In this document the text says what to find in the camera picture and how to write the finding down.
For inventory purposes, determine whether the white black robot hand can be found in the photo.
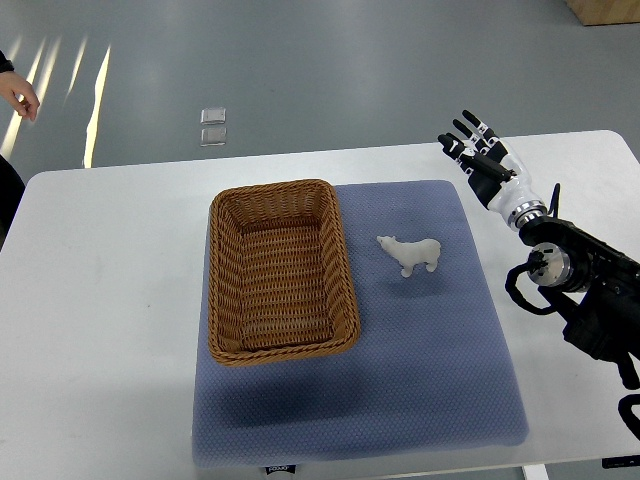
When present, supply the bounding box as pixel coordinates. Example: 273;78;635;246
438;110;548;231

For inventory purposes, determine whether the bystander hand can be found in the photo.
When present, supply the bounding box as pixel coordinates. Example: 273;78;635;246
0;71;40;122

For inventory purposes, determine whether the white bear figurine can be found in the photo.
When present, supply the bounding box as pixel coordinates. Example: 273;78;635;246
376;236;441;278

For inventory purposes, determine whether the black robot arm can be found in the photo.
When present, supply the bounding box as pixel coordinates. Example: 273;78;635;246
505;185;639;436

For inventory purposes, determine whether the brown wicker basket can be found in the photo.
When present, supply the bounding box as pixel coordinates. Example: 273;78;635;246
208;179;361;367

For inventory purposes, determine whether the bystander dark clothing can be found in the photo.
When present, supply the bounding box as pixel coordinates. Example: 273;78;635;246
0;49;26;251

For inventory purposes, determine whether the wooden box corner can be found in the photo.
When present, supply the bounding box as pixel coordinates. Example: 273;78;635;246
566;0;639;26

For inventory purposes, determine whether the upper metal floor plate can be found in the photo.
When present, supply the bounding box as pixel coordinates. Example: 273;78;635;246
200;107;226;125

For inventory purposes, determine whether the metal floor plate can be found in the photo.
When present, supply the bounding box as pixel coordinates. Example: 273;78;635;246
200;126;227;147
200;107;226;125

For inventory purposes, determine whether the lower metal floor plate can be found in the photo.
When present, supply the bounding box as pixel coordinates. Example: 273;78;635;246
200;126;227;147

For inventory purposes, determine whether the blue textured mat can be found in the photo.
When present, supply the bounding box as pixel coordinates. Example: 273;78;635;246
192;180;528;468

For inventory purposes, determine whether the black table control panel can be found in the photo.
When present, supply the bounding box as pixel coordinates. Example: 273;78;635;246
601;455;640;469

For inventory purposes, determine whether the black mat label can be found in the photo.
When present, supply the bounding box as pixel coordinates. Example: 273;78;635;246
265;465;296;475

